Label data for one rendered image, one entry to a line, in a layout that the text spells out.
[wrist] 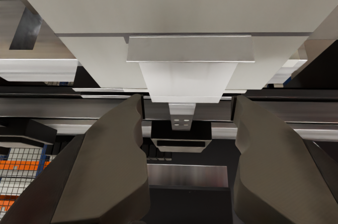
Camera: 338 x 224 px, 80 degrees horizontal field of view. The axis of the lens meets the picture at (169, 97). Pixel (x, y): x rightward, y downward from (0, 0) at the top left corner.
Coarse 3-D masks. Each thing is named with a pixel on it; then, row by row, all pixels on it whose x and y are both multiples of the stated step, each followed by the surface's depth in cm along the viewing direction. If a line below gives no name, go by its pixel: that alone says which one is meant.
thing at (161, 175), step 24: (168, 168) 21; (192, 168) 21; (216, 168) 21; (168, 192) 20; (192, 192) 19; (216, 192) 19; (144, 216) 19; (168, 216) 19; (192, 216) 19; (216, 216) 19
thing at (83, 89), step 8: (80, 72) 24; (88, 72) 24; (80, 80) 24; (88, 80) 24; (72, 88) 24; (80, 88) 24; (88, 88) 24; (96, 88) 24; (104, 88) 24; (112, 88) 23; (120, 88) 23; (88, 96) 26; (96, 96) 26; (104, 96) 26; (112, 96) 26; (120, 96) 26; (128, 96) 25; (144, 96) 25; (224, 96) 25; (232, 96) 25
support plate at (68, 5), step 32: (32, 0) 12; (64, 0) 12; (96, 0) 12; (128, 0) 12; (160, 0) 12; (192, 0) 12; (224, 0) 11; (256, 0) 11; (288, 0) 11; (320, 0) 11; (64, 32) 14; (96, 32) 14; (128, 32) 14; (160, 32) 14; (192, 32) 14; (224, 32) 14; (96, 64) 18; (128, 64) 18; (256, 64) 18
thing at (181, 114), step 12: (180, 108) 28; (192, 108) 27; (180, 120) 33; (156, 132) 40; (168, 132) 40; (180, 132) 40; (192, 132) 40; (204, 132) 40; (156, 144) 46; (168, 144) 40; (180, 144) 40; (192, 144) 40; (204, 144) 40
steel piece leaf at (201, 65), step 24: (144, 48) 14; (168, 48) 14; (192, 48) 14; (216, 48) 14; (240, 48) 14; (144, 72) 19; (168, 72) 19; (192, 72) 19; (216, 72) 19; (216, 96) 24
